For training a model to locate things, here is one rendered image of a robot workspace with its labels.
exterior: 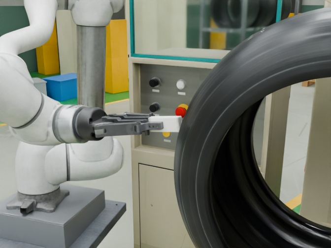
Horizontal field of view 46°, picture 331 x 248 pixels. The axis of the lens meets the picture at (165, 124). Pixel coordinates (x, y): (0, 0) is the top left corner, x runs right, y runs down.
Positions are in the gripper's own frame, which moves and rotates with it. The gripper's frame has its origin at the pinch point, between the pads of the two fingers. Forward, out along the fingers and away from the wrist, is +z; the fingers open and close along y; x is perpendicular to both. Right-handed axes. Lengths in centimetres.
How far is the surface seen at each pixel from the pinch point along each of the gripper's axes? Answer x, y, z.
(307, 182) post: 22.1, 25.8, 23.4
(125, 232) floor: 110, 124, -106
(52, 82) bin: 42, 391, -395
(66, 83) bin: 46, 400, -376
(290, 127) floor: 119, 409, -45
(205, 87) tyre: -8.6, -9.0, 13.0
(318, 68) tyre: -11.1, -12.2, 30.6
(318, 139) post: 11.1, 25.8, 26.3
